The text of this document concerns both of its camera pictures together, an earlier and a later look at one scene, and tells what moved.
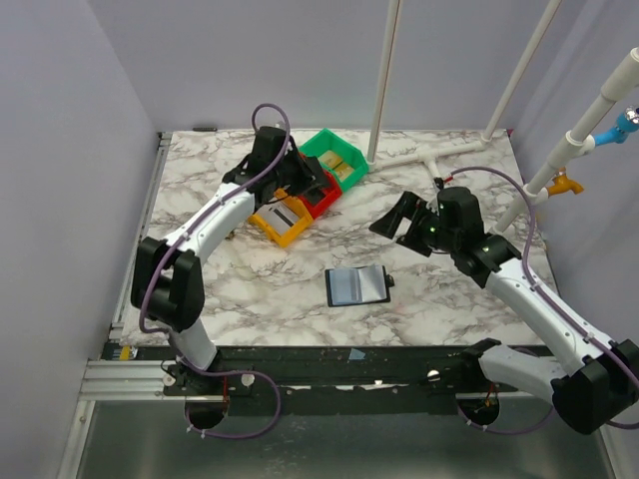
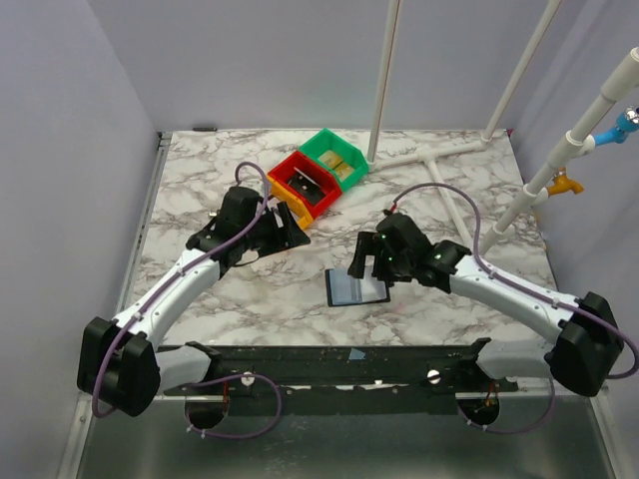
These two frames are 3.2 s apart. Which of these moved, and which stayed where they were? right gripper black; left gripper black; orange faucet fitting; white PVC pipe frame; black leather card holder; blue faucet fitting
Moved: right gripper black; left gripper black
Stayed: white PVC pipe frame; orange faucet fitting; black leather card holder; blue faucet fitting
